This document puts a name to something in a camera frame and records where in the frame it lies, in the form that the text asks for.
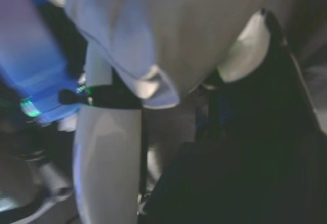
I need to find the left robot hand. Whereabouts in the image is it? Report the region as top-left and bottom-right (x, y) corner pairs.
(59, 9), (327, 224)

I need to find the blue white water bottle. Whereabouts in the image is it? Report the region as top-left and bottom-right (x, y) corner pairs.
(0, 0), (86, 129)

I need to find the grey umbrella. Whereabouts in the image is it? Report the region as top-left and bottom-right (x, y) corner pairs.
(63, 0), (274, 107)

